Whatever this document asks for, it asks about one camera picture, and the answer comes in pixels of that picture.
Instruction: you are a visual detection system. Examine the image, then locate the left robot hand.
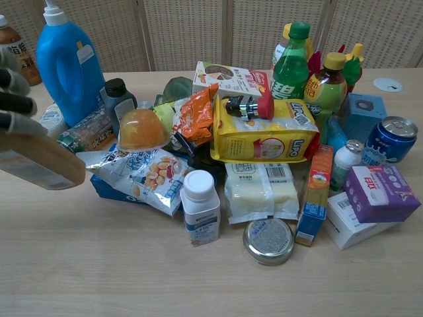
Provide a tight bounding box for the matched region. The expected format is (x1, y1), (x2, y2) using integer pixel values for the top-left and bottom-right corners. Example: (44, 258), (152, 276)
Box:
(0, 48), (50, 138)

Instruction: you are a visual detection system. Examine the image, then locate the brown drink bottle red label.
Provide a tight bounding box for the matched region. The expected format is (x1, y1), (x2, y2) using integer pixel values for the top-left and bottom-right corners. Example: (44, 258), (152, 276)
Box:
(0, 131), (87, 192)

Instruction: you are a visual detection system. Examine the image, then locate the brown tea bottle white label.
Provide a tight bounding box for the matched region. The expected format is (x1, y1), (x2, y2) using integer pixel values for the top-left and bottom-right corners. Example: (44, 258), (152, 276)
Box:
(0, 14), (42, 88)

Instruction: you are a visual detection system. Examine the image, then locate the white milk tea bottle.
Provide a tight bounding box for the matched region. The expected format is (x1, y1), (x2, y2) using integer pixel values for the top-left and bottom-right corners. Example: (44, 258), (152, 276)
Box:
(36, 102), (71, 139)

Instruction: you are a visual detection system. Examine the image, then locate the blue detergent bottle white pump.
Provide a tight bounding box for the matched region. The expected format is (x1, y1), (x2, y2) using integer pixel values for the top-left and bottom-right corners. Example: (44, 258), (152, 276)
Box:
(35, 0), (106, 128)

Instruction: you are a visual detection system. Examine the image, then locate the green label bottle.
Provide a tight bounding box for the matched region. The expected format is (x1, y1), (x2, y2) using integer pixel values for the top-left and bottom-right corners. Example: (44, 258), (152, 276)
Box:
(56, 110), (117, 157)

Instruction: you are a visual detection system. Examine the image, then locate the dark grey bottle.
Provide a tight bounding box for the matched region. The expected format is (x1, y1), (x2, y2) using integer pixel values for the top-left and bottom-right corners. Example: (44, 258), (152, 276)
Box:
(100, 78), (138, 136)

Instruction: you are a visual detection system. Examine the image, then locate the red emergency stop push button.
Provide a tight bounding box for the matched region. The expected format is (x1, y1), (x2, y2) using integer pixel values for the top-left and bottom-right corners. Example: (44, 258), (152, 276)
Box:
(225, 94), (276, 121)

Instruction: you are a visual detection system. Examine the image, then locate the green soda bottle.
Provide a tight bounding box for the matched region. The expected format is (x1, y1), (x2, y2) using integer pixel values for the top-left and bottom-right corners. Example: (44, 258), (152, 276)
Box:
(270, 20), (312, 100)

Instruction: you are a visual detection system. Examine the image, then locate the green tea bottle yellow cap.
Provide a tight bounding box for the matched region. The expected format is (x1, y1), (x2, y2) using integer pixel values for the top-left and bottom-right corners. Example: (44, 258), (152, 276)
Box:
(303, 52), (348, 141)

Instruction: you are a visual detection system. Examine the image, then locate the small green white bottle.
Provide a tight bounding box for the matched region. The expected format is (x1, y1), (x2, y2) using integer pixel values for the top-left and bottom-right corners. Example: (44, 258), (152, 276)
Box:
(329, 139), (365, 193)

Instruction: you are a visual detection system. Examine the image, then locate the orange jelly cup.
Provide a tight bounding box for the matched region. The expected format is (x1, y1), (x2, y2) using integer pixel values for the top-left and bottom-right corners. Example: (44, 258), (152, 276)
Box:
(116, 108), (171, 153)

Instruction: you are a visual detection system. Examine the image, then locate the blue white peanut snack bag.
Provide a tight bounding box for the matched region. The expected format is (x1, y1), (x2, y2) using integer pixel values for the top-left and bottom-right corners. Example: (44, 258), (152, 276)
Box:
(75, 145), (196, 217)

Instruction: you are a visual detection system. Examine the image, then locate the green plastic package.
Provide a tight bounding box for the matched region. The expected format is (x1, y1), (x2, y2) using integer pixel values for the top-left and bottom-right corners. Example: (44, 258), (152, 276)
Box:
(153, 77), (194, 123)

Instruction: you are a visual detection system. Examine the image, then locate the orange snack bag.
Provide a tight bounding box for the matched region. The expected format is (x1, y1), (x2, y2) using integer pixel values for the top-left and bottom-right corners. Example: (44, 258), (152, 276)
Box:
(171, 83), (220, 147)

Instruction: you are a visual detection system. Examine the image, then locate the beige folding screen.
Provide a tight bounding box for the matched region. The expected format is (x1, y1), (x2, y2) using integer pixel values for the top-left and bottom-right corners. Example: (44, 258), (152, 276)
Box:
(0, 0), (423, 74)

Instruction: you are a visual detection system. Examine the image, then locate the black snack package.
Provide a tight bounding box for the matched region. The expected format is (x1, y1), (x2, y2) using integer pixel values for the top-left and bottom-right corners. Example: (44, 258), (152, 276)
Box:
(169, 131), (226, 181)

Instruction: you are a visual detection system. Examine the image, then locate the white box with cake picture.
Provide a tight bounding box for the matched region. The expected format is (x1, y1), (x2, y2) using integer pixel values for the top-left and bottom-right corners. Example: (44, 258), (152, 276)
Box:
(192, 61), (252, 100)

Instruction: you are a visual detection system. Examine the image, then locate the red snack box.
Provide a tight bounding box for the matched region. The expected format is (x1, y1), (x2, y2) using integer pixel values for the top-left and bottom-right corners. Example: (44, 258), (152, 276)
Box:
(245, 69), (276, 100)

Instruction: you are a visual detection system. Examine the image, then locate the yellow Lipo biscuit bag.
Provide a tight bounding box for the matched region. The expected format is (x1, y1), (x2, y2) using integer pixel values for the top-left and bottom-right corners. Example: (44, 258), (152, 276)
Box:
(210, 95), (321, 164)

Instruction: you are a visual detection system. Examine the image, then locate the white vacuum food package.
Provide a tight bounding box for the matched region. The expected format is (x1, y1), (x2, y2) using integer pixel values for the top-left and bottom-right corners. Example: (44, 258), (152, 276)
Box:
(224, 161), (301, 226)

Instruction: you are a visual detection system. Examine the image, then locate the round silver tin can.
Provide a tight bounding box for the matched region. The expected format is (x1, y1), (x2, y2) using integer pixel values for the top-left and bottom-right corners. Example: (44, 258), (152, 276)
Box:
(242, 218), (295, 267)

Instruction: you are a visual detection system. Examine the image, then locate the tall orange blue box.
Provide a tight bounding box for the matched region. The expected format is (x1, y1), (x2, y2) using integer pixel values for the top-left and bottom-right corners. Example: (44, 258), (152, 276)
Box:
(294, 143), (335, 248)

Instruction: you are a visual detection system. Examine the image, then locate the blue plastic pouch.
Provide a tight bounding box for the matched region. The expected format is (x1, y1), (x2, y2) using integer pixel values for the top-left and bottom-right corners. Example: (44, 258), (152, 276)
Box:
(327, 115), (348, 157)

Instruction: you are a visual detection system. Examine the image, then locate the light blue box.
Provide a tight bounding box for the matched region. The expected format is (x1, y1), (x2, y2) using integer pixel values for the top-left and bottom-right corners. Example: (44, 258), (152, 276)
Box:
(336, 92), (389, 143)

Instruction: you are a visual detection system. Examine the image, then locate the white cardboard box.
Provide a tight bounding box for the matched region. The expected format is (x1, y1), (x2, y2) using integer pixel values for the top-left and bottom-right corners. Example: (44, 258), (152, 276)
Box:
(325, 191), (411, 251)

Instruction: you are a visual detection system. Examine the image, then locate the blue drink can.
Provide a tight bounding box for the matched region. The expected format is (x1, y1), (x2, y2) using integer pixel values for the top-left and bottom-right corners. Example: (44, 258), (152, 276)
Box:
(361, 116), (419, 166)

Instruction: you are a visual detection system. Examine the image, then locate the purple box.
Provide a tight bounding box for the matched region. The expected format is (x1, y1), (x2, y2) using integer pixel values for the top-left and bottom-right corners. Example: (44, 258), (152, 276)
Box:
(343, 164), (422, 225)

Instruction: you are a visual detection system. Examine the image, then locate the white table cable grommet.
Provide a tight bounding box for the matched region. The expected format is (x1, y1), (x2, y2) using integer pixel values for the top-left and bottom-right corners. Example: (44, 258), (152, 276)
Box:
(373, 77), (404, 92)

